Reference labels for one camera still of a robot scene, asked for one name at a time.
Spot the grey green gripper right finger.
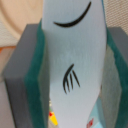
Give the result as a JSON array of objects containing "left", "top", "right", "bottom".
[{"left": 101, "top": 27, "right": 128, "bottom": 128}]

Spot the grey green gripper left finger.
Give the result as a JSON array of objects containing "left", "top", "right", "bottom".
[{"left": 3, "top": 24, "right": 49, "bottom": 128}]

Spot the yellow toy box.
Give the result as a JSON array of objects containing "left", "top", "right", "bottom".
[{"left": 49, "top": 101, "right": 58, "bottom": 126}]

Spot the white toy fish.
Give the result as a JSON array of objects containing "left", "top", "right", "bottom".
[{"left": 42, "top": 0, "right": 106, "bottom": 128}]

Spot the small white milk carton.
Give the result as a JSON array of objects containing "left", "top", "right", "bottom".
[{"left": 86, "top": 98, "right": 105, "bottom": 128}]

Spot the round wooden plate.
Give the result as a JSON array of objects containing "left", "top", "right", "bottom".
[{"left": 0, "top": 0, "right": 43, "bottom": 47}]

